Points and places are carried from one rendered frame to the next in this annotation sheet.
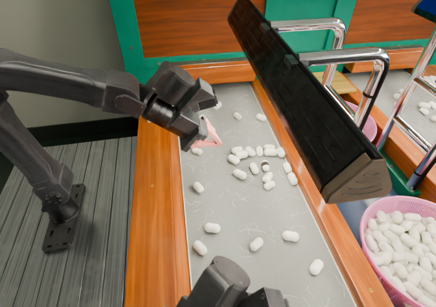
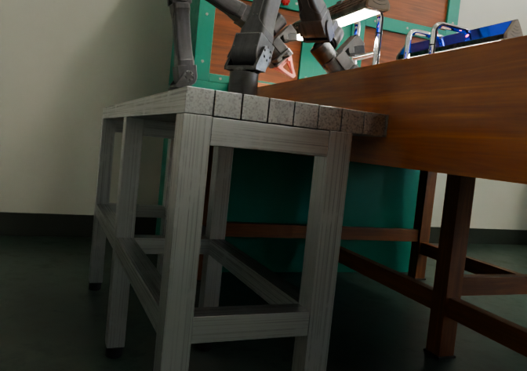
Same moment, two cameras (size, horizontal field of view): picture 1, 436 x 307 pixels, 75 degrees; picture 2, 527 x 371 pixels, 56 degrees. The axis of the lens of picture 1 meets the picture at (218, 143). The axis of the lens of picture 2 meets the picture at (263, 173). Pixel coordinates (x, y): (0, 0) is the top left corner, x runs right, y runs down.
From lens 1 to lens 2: 151 cm
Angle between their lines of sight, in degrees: 40
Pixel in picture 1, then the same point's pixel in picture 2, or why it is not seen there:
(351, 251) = not seen: hidden behind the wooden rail
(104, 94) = (245, 9)
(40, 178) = (187, 56)
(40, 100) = (16, 174)
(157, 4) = (227, 35)
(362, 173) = not seen: outside the picture
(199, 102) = (288, 34)
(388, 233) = not seen: hidden behind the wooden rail
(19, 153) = (185, 33)
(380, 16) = not seen: hidden behind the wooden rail
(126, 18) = (205, 38)
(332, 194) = not seen: outside the picture
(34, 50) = (41, 114)
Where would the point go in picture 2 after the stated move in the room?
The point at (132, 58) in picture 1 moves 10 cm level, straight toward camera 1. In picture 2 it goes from (200, 70) to (210, 67)
